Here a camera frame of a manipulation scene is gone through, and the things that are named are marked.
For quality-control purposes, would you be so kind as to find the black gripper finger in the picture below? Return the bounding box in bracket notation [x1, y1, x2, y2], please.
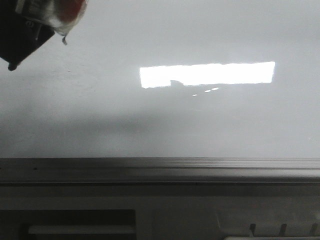
[0, 0, 55, 71]

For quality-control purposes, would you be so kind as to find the white black whiteboard marker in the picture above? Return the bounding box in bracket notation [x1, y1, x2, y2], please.
[14, 0, 89, 45]

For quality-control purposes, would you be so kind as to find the white whiteboard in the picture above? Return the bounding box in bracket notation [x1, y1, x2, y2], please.
[0, 0, 320, 158]

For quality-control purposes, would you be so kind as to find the grey slotted cabinet panel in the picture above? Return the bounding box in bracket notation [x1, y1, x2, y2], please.
[0, 183, 320, 240]

